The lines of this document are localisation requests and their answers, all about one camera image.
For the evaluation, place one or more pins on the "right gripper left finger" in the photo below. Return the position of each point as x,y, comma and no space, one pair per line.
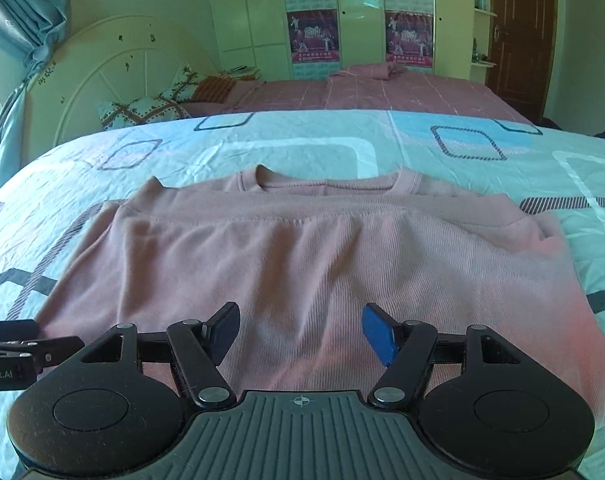
198,349

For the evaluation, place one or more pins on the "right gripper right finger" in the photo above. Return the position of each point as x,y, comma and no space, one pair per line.
405,350

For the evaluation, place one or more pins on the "pink sweatshirt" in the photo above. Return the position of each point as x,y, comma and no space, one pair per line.
302,258

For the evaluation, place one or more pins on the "blue patterned bed sheet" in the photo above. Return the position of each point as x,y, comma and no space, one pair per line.
47,206

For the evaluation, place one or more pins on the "patterned pillow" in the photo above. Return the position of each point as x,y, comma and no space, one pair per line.
165,107

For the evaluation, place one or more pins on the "orange striped pillow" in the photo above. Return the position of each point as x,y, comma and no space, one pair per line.
223,90

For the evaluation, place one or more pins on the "pink striped bed cover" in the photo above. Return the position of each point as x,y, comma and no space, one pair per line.
410,92

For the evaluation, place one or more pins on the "folded pink cloth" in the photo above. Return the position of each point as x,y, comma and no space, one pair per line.
379,71

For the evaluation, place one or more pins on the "white round headboard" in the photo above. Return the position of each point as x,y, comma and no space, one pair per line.
118,59

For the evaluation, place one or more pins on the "brown wooden door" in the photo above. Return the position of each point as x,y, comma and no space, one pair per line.
522,46

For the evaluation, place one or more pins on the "lower right poster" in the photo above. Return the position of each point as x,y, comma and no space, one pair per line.
409,39

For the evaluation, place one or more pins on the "lower left poster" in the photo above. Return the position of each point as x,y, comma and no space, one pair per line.
314,43

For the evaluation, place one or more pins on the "corner shelf unit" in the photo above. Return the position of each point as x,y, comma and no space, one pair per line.
483,20

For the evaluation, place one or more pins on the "blue curtain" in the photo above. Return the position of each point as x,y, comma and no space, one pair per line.
30,31

